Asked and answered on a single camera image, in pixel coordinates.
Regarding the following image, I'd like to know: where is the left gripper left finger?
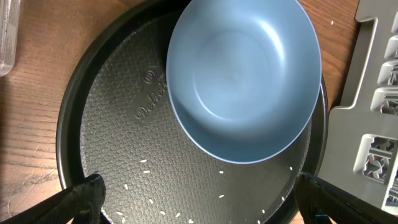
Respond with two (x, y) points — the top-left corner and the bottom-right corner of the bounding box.
(1, 174), (106, 224)

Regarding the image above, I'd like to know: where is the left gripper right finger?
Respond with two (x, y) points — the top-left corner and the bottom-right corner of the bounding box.
(294, 172), (397, 224)

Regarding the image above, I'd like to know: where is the dark blue plate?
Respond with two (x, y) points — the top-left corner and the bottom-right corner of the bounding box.
(166, 0), (322, 164)

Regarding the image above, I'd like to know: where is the grey dishwasher rack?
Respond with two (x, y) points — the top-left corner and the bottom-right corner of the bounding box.
(318, 0), (397, 215)

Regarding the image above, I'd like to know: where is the round black serving tray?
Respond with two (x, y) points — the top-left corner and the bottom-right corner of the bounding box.
(56, 1), (328, 223)

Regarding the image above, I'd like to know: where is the clear plastic bin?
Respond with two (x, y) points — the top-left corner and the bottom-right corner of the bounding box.
(0, 0), (21, 77)

